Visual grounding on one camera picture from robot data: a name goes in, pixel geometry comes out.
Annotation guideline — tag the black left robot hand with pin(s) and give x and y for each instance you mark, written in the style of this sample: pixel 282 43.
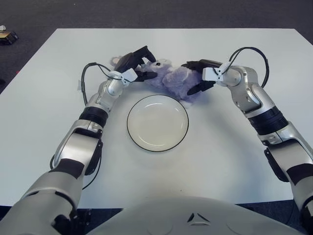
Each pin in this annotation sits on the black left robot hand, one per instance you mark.
pixel 127 62

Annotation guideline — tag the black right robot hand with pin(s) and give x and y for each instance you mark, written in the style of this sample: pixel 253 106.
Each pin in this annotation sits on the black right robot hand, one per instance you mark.
pixel 203 64

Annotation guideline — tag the purple plush bunny doll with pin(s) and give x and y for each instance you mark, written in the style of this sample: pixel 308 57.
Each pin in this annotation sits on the purple plush bunny doll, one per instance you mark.
pixel 176 78

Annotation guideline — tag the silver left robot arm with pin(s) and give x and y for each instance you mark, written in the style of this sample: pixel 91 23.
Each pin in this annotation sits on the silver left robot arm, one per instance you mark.
pixel 80 147

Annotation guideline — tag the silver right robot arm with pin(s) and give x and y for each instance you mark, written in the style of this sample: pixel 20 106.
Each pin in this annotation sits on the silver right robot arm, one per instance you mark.
pixel 249 98

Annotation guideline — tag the white plate black rim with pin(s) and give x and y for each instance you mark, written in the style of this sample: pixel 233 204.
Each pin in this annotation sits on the white plate black rim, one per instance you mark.
pixel 157 124

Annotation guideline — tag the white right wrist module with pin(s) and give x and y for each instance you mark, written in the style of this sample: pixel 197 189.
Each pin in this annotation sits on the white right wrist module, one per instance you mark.
pixel 210 74

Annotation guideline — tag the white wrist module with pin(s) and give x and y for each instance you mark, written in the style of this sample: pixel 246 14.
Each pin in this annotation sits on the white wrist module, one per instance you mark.
pixel 129 75
pixel 210 74

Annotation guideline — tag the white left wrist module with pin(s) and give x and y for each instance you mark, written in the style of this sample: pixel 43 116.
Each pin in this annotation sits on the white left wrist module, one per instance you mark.
pixel 129 75

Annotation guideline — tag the black yellow floor box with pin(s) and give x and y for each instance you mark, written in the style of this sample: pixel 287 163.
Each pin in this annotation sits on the black yellow floor box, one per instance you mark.
pixel 8 36

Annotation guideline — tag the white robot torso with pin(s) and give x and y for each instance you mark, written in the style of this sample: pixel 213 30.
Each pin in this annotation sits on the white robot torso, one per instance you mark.
pixel 171 215

